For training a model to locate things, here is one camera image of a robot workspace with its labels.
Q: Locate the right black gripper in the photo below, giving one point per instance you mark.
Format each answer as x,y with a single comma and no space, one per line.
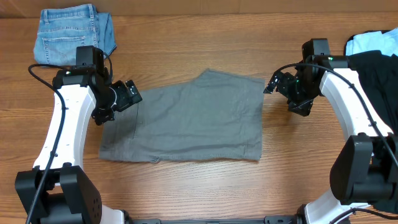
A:
304,107

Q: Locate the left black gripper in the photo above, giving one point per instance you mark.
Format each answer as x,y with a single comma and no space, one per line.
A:
125,100

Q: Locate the grey shorts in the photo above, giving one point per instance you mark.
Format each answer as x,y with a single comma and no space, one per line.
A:
216,115

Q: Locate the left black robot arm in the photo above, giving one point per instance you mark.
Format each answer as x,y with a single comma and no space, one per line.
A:
56,189

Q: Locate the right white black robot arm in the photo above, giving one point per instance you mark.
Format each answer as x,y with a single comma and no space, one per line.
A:
362,90

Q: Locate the folded blue denim jeans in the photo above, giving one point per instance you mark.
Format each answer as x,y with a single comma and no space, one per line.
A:
61,31

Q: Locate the black garment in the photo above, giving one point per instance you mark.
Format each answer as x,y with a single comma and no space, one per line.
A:
364,171

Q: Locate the light blue garment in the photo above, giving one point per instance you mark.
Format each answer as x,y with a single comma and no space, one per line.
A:
385,42

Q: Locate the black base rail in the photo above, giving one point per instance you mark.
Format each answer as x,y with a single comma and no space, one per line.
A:
211,221

